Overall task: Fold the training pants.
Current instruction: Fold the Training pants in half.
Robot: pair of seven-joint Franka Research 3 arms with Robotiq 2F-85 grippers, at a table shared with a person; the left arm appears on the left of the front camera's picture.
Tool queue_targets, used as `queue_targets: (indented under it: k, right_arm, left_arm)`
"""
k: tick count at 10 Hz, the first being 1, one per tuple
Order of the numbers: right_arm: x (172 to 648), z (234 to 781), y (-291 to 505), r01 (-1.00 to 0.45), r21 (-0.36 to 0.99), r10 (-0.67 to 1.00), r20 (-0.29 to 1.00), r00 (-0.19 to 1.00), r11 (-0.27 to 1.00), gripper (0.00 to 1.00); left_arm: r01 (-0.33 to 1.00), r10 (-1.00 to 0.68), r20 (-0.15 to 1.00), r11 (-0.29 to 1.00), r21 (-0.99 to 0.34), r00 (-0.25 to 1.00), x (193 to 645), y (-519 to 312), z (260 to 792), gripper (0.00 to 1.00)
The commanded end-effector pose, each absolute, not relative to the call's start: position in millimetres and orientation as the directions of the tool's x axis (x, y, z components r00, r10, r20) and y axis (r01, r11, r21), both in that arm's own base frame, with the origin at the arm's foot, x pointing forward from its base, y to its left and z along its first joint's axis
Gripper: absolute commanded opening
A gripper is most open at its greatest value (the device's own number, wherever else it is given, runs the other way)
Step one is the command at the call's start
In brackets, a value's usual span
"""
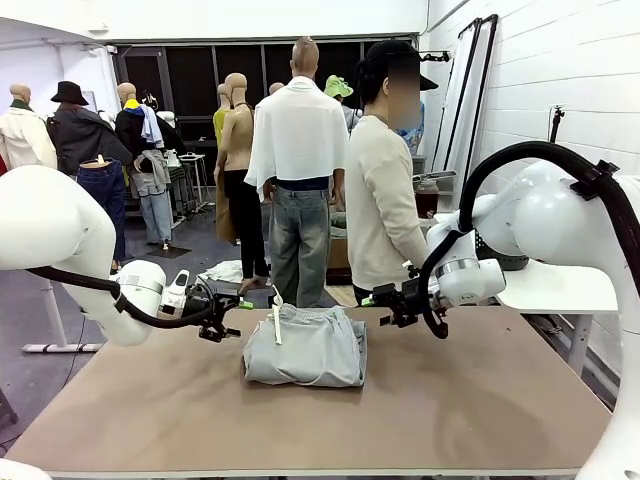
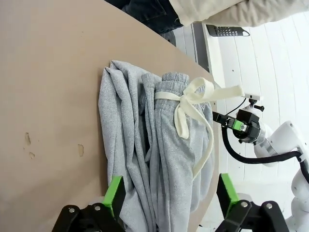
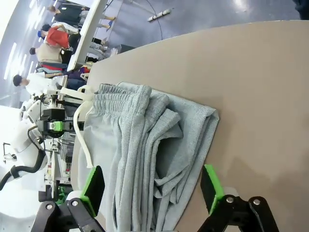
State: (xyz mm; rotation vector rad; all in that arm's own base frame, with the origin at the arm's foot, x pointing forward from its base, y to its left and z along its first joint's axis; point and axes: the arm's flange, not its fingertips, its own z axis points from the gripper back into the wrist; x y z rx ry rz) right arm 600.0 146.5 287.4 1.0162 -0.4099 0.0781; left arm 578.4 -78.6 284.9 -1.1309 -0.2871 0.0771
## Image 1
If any mannequin with white cloth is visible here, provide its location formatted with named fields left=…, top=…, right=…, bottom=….
left=244, top=37, right=350, bottom=309

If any mannequin with black hat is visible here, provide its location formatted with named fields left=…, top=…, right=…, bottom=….
left=47, top=80, right=134, bottom=271

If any white cloth on floor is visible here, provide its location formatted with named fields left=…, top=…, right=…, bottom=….
left=198, top=259, right=245, bottom=285

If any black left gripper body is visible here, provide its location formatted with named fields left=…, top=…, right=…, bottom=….
left=182, top=283, right=224, bottom=329

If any brown cardboard box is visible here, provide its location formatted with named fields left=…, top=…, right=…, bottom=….
left=325, top=235, right=354, bottom=286

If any black cap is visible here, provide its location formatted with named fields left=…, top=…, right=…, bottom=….
left=358, top=39, right=440, bottom=92

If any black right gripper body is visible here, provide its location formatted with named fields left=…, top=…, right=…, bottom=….
left=398, top=277, right=433, bottom=327

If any black tripod stand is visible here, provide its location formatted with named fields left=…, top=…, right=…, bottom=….
left=547, top=103, right=567, bottom=146

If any bare mannequin in black trousers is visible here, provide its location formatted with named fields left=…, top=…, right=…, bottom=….
left=214, top=72, right=271, bottom=296

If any mannequin with yellow collar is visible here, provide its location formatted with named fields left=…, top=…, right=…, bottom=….
left=115, top=82, right=180, bottom=246

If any mannequin with green hat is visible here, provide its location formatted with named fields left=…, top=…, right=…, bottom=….
left=323, top=74, right=362, bottom=134

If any person in cream cardigan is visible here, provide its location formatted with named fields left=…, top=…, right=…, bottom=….
left=343, top=39, right=440, bottom=307

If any grey training pants white drawstring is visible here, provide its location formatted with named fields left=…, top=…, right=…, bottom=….
left=242, top=284, right=370, bottom=389

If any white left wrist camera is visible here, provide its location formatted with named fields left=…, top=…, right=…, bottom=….
left=158, top=269, right=192, bottom=317

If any grey tray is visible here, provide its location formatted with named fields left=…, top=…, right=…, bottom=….
left=412, top=169, right=459, bottom=194

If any dark floor mat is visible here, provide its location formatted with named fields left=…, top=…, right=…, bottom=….
left=147, top=244, right=192, bottom=259

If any black framed window wall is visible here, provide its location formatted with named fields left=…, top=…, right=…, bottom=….
left=112, top=33, right=420, bottom=151

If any black framed white panel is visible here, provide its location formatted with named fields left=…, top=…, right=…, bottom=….
left=447, top=13, right=500, bottom=214
left=430, top=17, right=484, bottom=174

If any dark glass jar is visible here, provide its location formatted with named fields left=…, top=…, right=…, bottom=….
left=414, top=178, right=440, bottom=220

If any mannequin in cream jacket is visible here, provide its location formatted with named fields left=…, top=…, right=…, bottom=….
left=0, top=83, right=59, bottom=171

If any mannequin in yellow top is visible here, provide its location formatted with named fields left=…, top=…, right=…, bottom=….
left=213, top=83, right=234, bottom=151

